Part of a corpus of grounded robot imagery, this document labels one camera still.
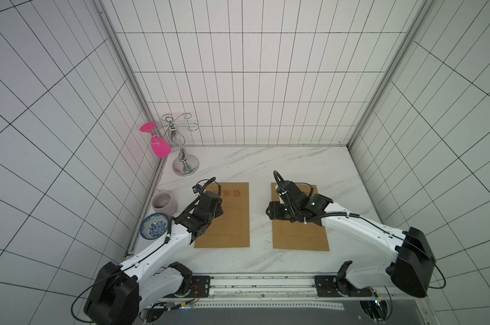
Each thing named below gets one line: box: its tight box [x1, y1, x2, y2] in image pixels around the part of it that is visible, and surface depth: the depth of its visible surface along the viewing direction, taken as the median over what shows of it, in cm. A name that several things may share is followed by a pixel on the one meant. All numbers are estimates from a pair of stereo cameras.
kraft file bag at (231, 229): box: [194, 182, 251, 249], surface depth 91 cm
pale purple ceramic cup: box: [151, 189, 178, 217], surface depth 90 cm
